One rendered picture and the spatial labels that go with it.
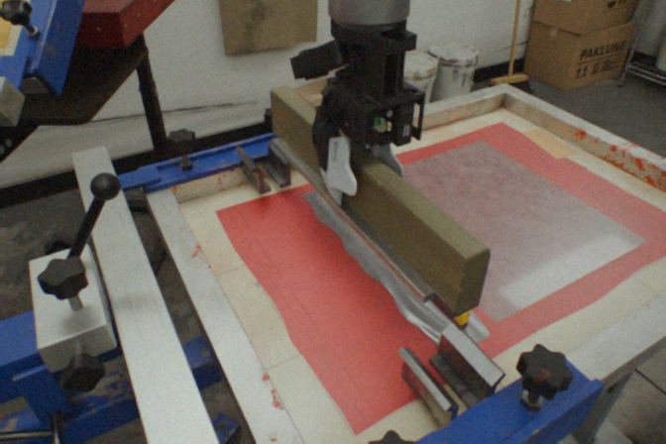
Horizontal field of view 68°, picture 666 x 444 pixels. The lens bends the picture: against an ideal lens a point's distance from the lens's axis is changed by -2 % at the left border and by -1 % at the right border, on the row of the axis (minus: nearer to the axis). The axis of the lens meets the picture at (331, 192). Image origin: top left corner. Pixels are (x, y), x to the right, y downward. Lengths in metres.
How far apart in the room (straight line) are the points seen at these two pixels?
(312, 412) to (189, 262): 0.25
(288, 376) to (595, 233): 0.49
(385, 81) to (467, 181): 0.42
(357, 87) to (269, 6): 2.17
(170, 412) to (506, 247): 0.49
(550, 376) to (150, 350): 0.35
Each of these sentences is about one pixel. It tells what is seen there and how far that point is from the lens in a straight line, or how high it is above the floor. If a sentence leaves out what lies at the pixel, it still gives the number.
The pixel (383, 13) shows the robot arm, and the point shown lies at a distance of 0.45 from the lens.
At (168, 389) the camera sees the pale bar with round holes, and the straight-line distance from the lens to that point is 0.48.
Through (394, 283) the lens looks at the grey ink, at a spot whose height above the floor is 0.96.
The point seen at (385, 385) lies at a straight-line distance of 0.56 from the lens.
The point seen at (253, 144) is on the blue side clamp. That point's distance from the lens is 0.86.
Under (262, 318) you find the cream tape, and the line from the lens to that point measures 0.62.
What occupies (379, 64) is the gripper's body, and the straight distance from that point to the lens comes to 0.45.
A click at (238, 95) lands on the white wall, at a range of 2.77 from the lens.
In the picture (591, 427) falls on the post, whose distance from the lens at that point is 1.68.
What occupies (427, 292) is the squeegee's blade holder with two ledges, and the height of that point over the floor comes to 1.08.
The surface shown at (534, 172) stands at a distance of 0.93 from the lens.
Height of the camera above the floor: 1.42
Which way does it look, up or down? 35 degrees down
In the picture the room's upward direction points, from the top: straight up
